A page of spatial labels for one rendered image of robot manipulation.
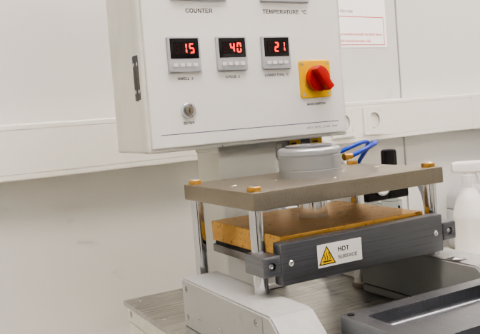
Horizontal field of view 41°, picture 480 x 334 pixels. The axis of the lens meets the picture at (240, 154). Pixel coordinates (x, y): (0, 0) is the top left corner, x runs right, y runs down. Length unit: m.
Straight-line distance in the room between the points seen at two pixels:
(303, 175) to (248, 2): 0.28
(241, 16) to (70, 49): 0.45
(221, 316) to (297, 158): 0.21
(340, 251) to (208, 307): 0.16
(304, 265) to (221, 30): 0.37
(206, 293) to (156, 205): 0.61
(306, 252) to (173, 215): 0.68
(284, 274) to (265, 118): 0.31
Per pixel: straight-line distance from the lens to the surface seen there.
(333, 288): 0.97
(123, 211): 1.30
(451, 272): 0.82
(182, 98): 0.87
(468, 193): 1.64
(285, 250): 0.68
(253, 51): 0.92
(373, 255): 0.75
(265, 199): 0.67
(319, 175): 0.77
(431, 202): 0.83
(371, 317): 0.62
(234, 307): 0.68
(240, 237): 0.77
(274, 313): 0.63
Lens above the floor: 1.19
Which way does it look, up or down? 3 degrees down
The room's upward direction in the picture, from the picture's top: 4 degrees counter-clockwise
